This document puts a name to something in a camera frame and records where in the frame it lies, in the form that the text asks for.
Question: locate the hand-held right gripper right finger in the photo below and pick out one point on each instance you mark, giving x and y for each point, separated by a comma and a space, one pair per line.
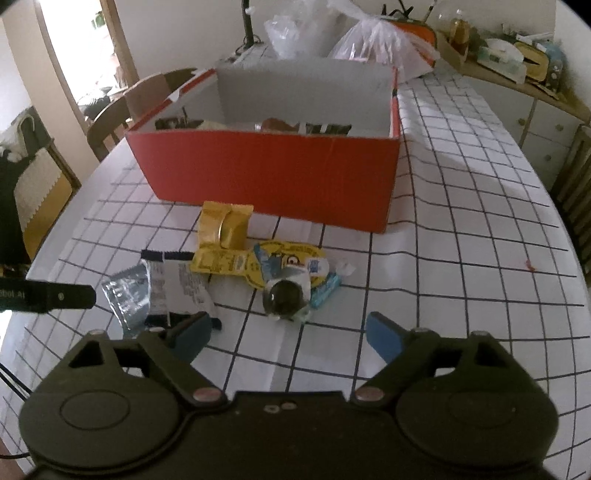
383, 337

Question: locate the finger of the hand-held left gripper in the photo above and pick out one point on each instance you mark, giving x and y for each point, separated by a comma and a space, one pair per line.
64, 296

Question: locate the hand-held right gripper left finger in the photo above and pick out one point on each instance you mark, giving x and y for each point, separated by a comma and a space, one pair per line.
191, 337

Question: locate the white printed snack wrapper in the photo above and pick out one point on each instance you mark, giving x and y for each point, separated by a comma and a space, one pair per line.
182, 281

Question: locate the silver foil snack packet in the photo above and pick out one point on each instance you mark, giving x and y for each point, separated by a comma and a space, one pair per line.
129, 295

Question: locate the small pale blue packet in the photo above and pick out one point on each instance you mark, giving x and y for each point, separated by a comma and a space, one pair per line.
324, 287

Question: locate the dark round candy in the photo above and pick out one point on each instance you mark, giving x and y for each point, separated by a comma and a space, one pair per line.
282, 297

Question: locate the gold yellow snack packet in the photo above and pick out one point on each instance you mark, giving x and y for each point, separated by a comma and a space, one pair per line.
224, 224

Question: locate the yellow cartoon snack packet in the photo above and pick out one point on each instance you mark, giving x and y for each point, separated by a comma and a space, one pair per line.
286, 261

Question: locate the red cardboard box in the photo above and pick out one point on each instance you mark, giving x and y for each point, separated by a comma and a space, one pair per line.
277, 175

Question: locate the white dark-edged snack packet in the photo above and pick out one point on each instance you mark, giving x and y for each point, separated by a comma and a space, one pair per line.
178, 123

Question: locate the white popcorn bag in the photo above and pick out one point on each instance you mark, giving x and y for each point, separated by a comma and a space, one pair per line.
213, 124

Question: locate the dark brown snack packet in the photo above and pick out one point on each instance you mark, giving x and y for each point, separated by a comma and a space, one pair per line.
325, 129

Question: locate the shiny red-brown snack packet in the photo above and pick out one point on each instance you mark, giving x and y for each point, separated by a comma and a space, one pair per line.
277, 124

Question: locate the plastic bag of pink snacks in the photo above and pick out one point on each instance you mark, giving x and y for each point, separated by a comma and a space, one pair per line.
378, 41

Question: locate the cream scalloped cloth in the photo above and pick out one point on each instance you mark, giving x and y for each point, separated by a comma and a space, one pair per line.
41, 184

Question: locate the white checkered tablecloth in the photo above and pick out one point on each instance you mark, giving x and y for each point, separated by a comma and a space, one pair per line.
461, 207

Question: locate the wooden chair with towel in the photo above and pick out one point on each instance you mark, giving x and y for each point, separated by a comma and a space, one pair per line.
104, 129

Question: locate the wooden slat-back chair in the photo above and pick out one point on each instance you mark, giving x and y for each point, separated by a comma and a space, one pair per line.
575, 184

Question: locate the white cabinet with wooden top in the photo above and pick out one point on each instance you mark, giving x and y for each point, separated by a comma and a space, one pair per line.
545, 134

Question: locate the green tissue box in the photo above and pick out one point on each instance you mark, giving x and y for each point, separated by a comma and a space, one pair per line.
498, 55

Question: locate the amber liquid bottle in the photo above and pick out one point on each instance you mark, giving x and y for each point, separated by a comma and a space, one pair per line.
459, 34

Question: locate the yellow tissue holder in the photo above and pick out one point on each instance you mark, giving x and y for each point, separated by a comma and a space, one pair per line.
531, 62

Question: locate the clear plastic bag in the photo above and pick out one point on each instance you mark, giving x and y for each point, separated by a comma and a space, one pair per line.
295, 37

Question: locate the pale blue package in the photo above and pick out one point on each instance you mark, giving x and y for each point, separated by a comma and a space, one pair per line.
556, 67

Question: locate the black forked stand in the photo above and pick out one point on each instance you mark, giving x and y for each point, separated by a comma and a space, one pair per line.
399, 10

